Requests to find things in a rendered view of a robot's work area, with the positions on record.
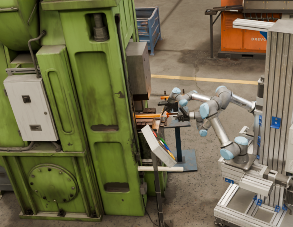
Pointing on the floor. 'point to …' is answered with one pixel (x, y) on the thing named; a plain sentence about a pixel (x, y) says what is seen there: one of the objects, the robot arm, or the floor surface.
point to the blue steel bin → (148, 26)
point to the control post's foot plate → (164, 223)
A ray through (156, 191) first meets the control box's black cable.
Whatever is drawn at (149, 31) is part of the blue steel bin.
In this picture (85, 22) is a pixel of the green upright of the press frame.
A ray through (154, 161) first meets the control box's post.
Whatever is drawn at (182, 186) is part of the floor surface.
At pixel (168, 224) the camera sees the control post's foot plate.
